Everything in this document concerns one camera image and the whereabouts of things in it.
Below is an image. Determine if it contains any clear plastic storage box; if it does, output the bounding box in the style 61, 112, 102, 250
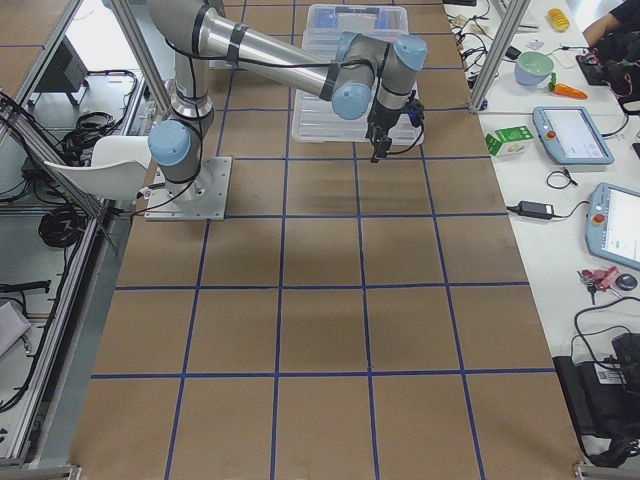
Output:
305, 4, 409, 36

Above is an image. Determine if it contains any white chair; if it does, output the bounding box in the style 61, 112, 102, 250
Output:
44, 136, 151, 201

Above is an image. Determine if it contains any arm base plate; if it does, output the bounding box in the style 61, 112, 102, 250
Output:
144, 156, 232, 221

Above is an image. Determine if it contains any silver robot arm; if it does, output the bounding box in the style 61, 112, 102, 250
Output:
148, 1, 428, 202

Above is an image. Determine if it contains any blue teach pendant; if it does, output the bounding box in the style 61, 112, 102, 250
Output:
585, 182, 640, 270
532, 106, 615, 166

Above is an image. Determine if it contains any black power adapter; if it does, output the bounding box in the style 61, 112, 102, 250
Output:
518, 200, 555, 220

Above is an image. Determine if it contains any aluminium frame post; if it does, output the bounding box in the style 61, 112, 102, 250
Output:
468, 0, 530, 113

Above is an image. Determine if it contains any black mouse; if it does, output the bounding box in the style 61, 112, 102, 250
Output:
615, 273, 638, 292

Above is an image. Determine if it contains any green bowl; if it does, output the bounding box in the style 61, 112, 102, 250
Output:
514, 51, 554, 86

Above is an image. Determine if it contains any toy carrot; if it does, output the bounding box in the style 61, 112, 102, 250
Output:
548, 72, 588, 100

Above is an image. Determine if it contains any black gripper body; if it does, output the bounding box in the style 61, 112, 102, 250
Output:
366, 99, 425, 140

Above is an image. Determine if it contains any green white carton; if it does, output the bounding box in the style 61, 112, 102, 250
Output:
485, 125, 534, 157

